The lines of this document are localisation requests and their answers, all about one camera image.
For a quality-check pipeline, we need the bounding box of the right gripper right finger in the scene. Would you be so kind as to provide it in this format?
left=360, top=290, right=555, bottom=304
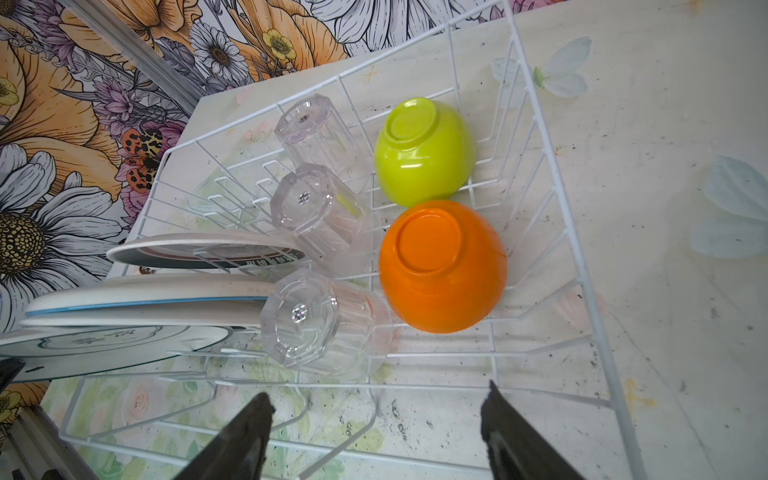
left=480, top=381, right=583, bottom=480

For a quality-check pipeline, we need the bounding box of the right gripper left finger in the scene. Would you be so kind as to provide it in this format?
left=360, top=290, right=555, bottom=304
left=175, top=392, right=275, bottom=480

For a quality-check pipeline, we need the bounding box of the green red rimmed plate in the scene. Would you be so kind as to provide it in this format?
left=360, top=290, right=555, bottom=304
left=107, top=230, right=305, bottom=269

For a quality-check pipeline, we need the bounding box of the white plate green clover emblem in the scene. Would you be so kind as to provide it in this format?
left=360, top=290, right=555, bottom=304
left=1, top=326, right=233, bottom=382

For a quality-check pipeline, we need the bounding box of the white wire dish rack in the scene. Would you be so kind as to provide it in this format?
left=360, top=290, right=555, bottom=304
left=60, top=4, right=647, bottom=479

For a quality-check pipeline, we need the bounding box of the near clear glass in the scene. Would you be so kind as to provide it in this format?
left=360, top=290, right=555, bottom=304
left=259, top=268, right=394, bottom=381

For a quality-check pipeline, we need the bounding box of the clear glass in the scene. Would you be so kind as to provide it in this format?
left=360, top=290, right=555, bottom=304
left=259, top=268, right=394, bottom=381
left=274, top=94, right=364, bottom=180
left=270, top=163, right=374, bottom=277

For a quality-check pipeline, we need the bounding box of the blue rimmed watermelon plate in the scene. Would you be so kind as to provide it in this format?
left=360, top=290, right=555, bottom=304
left=25, top=273, right=275, bottom=317

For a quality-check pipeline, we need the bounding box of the orange bowl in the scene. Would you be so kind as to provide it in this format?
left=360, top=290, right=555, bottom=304
left=378, top=200, right=508, bottom=334

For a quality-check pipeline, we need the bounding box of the middle clear glass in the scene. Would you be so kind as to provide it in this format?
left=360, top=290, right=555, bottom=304
left=270, top=163, right=374, bottom=277

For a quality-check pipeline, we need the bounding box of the lime green bowl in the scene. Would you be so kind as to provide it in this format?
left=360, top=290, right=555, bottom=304
left=374, top=97, right=477, bottom=208

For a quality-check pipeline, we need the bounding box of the far clear glass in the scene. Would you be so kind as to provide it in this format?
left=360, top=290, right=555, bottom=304
left=274, top=94, right=364, bottom=180

